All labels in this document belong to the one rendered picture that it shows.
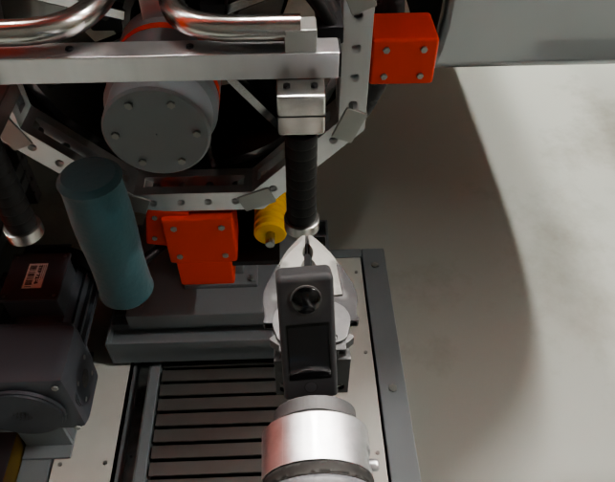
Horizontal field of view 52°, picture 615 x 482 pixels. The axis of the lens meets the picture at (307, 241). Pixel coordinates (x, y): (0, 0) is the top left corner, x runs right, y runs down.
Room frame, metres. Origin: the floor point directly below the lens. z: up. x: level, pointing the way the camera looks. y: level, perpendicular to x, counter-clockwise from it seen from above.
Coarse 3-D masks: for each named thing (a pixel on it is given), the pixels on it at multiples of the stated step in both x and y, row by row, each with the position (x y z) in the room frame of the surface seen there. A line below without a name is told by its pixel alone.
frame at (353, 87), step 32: (352, 0) 0.75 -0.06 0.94; (352, 32) 0.75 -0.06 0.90; (352, 64) 0.75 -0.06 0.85; (352, 96) 0.75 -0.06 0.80; (32, 128) 0.75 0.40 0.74; (64, 128) 0.79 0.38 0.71; (352, 128) 0.75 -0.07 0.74; (64, 160) 0.74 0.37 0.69; (320, 160) 0.75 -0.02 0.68; (128, 192) 0.74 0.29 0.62; (160, 192) 0.75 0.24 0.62; (192, 192) 0.75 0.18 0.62; (224, 192) 0.75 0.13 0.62; (256, 192) 0.75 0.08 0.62
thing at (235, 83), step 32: (0, 0) 0.82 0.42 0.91; (32, 0) 0.94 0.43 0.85; (64, 0) 0.84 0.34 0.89; (128, 0) 0.85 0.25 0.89; (256, 0) 0.85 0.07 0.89; (64, 96) 0.86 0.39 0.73; (96, 96) 0.92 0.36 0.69; (224, 96) 1.02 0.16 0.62; (256, 96) 0.86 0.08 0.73; (96, 128) 0.84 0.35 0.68; (224, 128) 0.92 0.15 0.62; (256, 128) 0.89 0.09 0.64; (224, 160) 0.83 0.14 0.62
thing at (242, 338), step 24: (120, 312) 0.83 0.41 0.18; (120, 336) 0.79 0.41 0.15; (144, 336) 0.79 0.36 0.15; (168, 336) 0.79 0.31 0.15; (192, 336) 0.79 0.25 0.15; (216, 336) 0.79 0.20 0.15; (240, 336) 0.79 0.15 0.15; (264, 336) 0.79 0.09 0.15; (120, 360) 0.76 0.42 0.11; (144, 360) 0.76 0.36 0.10; (168, 360) 0.76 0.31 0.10; (192, 360) 0.76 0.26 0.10; (216, 360) 0.77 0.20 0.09
